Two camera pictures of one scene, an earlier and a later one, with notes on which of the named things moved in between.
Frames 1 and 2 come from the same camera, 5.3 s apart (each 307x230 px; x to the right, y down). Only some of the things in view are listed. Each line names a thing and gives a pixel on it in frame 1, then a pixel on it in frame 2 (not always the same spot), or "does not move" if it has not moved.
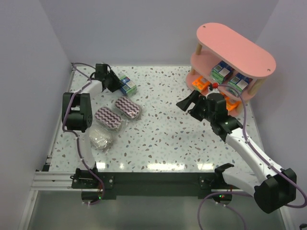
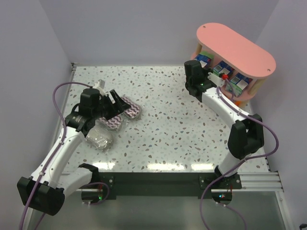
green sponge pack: [220, 71] does not move
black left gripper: [109, 80] → [112, 103]
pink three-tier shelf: [230, 63] does not move
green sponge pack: [127, 86] → [205, 58]
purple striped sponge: [108, 118] does not move
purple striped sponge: [130, 108] does not move
